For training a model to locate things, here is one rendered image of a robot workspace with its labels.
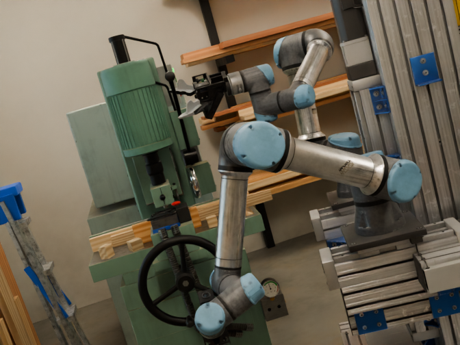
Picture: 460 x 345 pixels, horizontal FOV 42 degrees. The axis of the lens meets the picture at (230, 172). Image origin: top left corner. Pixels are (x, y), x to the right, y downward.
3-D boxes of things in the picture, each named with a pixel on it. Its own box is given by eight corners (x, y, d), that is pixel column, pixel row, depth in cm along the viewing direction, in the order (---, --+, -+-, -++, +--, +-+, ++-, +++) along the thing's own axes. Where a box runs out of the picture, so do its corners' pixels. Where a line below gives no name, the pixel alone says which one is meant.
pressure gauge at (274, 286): (265, 305, 199) (259, 283, 198) (263, 301, 203) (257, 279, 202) (283, 300, 200) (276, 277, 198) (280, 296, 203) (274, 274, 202)
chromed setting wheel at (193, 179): (196, 202, 222) (187, 170, 220) (194, 196, 234) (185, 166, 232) (203, 199, 222) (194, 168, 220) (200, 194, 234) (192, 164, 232)
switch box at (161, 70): (167, 107, 236) (155, 67, 233) (166, 106, 246) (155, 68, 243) (182, 103, 236) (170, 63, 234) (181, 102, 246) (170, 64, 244)
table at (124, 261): (90, 292, 188) (83, 275, 187) (98, 265, 218) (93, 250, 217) (272, 236, 193) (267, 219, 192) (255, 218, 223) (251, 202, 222)
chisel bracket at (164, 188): (157, 212, 208) (150, 189, 207) (156, 205, 222) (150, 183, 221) (177, 206, 209) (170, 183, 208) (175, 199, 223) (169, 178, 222)
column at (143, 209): (150, 251, 233) (94, 72, 222) (150, 237, 255) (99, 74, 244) (205, 234, 235) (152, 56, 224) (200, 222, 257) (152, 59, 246)
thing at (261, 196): (113, 247, 212) (110, 237, 211) (113, 246, 214) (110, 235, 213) (272, 199, 217) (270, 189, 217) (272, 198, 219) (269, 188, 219)
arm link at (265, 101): (281, 120, 198) (272, 87, 196) (252, 126, 204) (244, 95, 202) (291, 115, 204) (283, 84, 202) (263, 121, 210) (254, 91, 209)
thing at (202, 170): (194, 198, 230) (185, 168, 228) (193, 194, 237) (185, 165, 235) (218, 190, 231) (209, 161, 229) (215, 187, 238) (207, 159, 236)
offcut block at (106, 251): (109, 259, 198) (105, 246, 198) (100, 259, 200) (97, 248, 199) (115, 254, 201) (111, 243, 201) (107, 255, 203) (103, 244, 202)
